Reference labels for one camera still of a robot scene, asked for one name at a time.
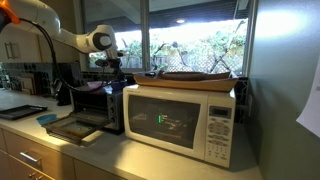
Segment silver drawer handle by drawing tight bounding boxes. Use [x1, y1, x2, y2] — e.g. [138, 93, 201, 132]
[28, 171, 45, 180]
[19, 151, 43, 164]

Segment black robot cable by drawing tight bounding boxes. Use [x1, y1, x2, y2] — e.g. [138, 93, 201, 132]
[19, 18, 122, 94]

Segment wooden cutting boards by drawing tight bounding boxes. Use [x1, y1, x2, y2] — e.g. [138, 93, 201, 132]
[19, 72, 38, 96]

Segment grey window frame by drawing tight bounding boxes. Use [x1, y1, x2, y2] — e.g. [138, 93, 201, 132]
[73, 0, 259, 78]

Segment small blue bowl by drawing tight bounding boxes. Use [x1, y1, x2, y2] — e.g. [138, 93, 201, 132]
[35, 113, 58, 127]

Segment white paper sheet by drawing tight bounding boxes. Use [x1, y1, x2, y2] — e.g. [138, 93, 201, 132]
[295, 53, 320, 139]

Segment black baking tray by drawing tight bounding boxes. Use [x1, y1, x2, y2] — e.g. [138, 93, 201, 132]
[0, 104, 48, 121]

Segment dark wooden bowl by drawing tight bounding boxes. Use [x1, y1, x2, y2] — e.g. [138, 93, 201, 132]
[156, 70, 232, 82]

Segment blue plastic bowl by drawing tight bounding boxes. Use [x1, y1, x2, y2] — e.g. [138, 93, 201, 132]
[109, 79, 128, 91]

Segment black silver toaster oven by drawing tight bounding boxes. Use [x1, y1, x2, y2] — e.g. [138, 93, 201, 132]
[43, 84, 125, 146]

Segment purple plastic bowl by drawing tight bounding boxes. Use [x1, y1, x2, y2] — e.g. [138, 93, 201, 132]
[87, 80, 108, 91]

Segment black coffee maker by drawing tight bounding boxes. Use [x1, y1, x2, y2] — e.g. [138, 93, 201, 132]
[53, 63, 80, 107]

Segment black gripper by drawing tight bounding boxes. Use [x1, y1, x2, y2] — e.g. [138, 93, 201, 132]
[106, 58, 128, 85]

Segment orange cable clip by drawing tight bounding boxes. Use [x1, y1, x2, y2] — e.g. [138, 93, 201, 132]
[0, 0, 21, 25]

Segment white microwave oven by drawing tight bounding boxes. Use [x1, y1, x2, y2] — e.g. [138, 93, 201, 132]
[122, 83, 237, 169]

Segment light wooden tray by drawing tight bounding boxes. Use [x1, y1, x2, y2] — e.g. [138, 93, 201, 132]
[133, 71, 239, 93]

